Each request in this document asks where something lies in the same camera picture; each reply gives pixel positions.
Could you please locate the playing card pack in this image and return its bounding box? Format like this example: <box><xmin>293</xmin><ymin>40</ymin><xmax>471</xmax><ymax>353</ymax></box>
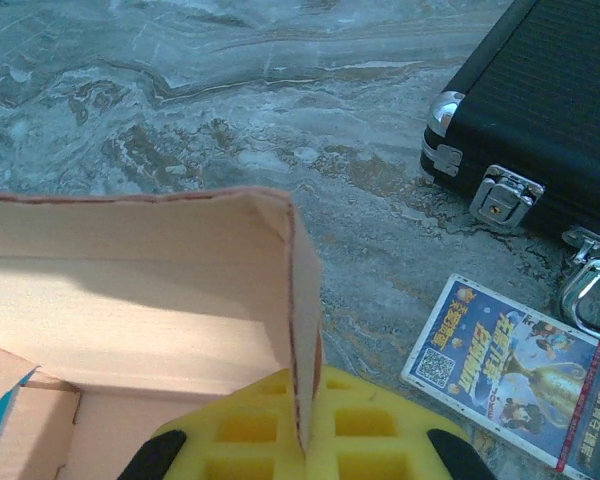
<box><xmin>400</xmin><ymin>273</ymin><xmax>600</xmax><ymax>480</ymax></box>

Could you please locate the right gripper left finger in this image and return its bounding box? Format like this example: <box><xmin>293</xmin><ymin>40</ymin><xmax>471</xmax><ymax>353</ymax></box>
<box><xmin>117</xmin><ymin>368</ymin><xmax>310</xmax><ymax>480</ymax></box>

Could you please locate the black case with metal latches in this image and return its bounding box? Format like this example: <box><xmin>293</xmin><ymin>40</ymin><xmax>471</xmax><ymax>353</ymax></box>
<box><xmin>418</xmin><ymin>0</ymin><xmax>600</xmax><ymax>349</ymax></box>

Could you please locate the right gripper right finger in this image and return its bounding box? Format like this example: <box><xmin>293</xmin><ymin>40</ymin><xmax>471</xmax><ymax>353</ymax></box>
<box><xmin>305</xmin><ymin>363</ymin><xmax>499</xmax><ymax>480</ymax></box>

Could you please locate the teal cloth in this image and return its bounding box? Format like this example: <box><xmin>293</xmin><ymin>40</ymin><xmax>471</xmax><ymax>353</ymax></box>
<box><xmin>0</xmin><ymin>367</ymin><xmax>40</xmax><ymax>447</ymax></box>

